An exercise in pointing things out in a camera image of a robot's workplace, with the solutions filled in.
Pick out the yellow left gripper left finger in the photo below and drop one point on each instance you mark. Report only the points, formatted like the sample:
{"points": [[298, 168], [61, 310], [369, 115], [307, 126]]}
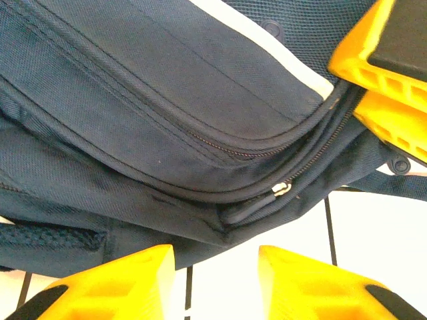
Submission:
{"points": [[116, 290]]}

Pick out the navy student backpack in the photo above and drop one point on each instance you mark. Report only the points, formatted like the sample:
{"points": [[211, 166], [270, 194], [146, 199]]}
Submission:
{"points": [[150, 116]]}

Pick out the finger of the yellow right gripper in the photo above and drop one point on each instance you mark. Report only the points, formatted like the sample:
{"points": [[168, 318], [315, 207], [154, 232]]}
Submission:
{"points": [[360, 66], [397, 126]]}

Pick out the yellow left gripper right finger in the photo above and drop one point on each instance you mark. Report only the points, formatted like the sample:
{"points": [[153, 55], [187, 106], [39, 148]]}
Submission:
{"points": [[310, 293]]}

